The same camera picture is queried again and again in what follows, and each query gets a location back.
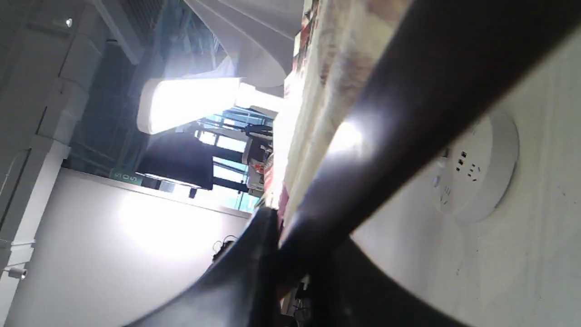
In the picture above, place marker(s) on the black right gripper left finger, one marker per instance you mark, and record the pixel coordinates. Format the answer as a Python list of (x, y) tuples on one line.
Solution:
[(238, 289)]

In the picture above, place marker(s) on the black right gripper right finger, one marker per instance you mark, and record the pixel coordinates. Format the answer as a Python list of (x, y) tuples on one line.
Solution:
[(349, 290)]

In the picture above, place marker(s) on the painted paper folding fan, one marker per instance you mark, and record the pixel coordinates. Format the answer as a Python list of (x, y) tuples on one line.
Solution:
[(447, 63)]

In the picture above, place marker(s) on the white desk lamp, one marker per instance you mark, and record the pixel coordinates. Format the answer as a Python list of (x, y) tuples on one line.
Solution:
[(473, 173)]

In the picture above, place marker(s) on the grey backdrop curtain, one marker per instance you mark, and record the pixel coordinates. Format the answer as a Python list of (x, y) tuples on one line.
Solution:
[(258, 36)]

